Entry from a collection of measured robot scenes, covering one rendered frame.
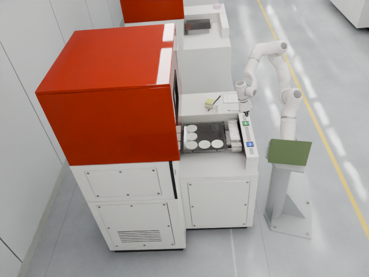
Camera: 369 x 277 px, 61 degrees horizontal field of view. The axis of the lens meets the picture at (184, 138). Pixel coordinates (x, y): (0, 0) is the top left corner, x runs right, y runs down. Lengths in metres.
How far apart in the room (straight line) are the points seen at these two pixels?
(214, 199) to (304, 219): 1.01
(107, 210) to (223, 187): 0.94
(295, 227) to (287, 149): 1.00
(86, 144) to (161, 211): 0.83
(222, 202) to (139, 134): 1.14
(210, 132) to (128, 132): 1.01
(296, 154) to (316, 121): 1.91
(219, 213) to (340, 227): 1.18
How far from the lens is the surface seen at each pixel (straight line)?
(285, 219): 3.27
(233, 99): 3.00
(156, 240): 2.87
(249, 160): 2.46
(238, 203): 2.77
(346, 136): 4.31
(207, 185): 2.55
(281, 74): 2.63
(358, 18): 6.87
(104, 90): 1.76
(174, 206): 2.44
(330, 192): 3.62
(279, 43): 2.62
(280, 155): 2.55
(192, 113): 2.84
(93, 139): 2.01
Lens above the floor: 2.70
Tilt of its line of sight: 42 degrees down
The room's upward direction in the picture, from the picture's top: 6 degrees counter-clockwise
